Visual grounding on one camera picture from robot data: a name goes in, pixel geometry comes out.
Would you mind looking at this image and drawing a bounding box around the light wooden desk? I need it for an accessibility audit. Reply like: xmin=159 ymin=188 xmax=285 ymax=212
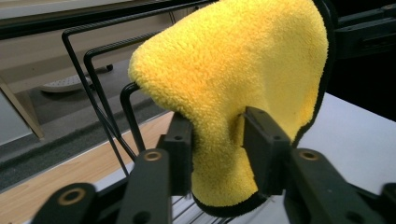
xmin=0 ymin=12 xmax=188 ymax=140

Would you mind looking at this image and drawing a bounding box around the white chair base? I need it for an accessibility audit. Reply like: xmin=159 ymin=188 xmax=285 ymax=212
xmin=39 ymin=63 xmax=115 ymax=94

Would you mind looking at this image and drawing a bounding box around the black wire rack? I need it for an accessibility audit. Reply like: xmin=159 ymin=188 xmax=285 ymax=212
xmin=61 ymin=0 xmax=238 ymax=224

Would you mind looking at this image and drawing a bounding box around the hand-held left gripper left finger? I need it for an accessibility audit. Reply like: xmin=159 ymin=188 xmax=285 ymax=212
xmin=156 ymin=111 xmax=194 ymax=198

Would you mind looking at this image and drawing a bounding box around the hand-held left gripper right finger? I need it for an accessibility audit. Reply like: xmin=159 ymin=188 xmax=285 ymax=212
xmin=241 ymin=105 xmax=292 ymax=197

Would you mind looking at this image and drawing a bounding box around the yellow cloth with black edge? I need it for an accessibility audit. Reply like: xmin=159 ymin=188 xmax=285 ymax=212
xmin=127 ymin=0 xmax=336 ymax=218

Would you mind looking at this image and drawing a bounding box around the wooden table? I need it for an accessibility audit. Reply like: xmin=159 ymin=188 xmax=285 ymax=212
xmin=0 ymin=111 xmax=176 ymax=224

